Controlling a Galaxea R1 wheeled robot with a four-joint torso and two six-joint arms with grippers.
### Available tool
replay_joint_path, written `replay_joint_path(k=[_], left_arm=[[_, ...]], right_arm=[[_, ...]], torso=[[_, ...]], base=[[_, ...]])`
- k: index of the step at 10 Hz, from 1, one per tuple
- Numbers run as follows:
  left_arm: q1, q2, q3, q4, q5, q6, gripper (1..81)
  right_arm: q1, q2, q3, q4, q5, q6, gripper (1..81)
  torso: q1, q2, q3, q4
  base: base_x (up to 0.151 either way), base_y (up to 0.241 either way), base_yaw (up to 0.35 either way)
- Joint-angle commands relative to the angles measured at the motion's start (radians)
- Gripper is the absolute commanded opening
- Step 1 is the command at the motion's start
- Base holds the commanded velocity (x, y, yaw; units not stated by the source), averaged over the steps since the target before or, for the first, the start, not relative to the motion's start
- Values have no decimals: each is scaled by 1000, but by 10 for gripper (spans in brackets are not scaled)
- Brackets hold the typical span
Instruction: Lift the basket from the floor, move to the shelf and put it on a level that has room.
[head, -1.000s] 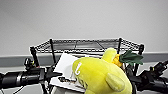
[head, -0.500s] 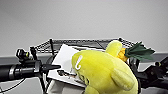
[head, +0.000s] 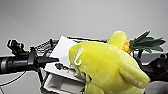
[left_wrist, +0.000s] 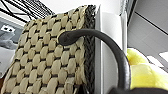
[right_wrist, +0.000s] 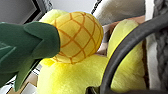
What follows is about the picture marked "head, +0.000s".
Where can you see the white plastic hook tag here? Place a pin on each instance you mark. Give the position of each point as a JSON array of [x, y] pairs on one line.
[[78, 56]]

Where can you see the white box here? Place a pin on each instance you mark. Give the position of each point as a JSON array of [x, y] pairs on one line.
[[61, 56]]

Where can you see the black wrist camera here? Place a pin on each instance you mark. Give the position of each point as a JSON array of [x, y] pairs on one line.
[[16, 46]]

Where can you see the yellow plush toy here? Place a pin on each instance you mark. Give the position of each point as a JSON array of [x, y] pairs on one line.
[[106, 68]]

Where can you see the green plush piece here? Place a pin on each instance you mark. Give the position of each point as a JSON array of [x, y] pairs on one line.
[[148, 42]]

